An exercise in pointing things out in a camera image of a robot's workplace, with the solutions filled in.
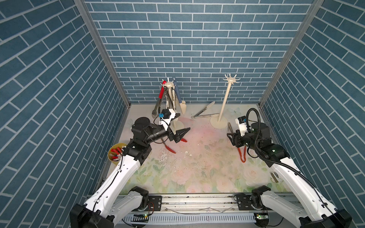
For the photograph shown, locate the aluminium corner post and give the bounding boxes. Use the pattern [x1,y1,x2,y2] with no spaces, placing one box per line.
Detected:
[73,0,132,107]
[258,0,324,109]

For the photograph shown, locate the aluminium corner post right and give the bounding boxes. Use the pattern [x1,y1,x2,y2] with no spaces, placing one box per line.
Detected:
[258,0,324,109]

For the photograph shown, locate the cream utensil rack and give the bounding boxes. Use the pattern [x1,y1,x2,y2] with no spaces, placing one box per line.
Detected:
[163,78,184,133]
[210,74,240,129]

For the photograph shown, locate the yellow bowl with items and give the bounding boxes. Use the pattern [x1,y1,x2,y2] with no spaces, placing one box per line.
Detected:
[107,143,126,165]

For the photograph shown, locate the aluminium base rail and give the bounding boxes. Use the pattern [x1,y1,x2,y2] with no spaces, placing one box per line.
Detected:
[74,192,327,228]

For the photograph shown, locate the cream utensil rack right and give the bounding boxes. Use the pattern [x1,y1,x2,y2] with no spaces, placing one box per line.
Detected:
[210,74,240,129]

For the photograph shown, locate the blue wooden tip tongs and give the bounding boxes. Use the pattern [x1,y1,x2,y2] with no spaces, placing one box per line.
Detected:
[173,77,186,115]

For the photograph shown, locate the black silicone tongs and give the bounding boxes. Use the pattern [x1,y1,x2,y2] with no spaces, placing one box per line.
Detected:
[165,90,176,111]

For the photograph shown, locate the red ring steel tongs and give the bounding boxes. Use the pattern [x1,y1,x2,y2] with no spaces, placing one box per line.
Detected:
[152,81,167,118]

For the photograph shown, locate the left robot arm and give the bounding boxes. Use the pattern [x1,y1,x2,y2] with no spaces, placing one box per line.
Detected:
[69,109,190,228]

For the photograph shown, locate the cream silicone steel tongs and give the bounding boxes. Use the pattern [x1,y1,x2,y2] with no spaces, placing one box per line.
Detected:
[172,89,179,111]

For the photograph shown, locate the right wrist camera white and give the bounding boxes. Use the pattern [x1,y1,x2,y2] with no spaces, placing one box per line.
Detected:
[235,116,248,136]

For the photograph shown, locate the aluminium corner post left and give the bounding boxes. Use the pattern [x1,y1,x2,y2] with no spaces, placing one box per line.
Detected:
[73,0,132,107]

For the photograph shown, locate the red tip grey tongs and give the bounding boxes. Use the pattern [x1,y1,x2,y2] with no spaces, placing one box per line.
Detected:
[161,138,188,154]

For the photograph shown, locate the steel tongs red handles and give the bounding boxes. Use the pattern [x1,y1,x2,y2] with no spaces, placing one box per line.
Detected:
[228,122,247,163]

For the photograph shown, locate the small grey clip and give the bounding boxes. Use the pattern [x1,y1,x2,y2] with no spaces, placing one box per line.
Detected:
[270,172,283,183]

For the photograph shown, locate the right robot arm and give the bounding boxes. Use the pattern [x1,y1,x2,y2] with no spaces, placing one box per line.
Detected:
[227,108,352,228]

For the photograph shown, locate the cream utensil rack left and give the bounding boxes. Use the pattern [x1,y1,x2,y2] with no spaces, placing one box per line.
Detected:
[163,78,184,133]

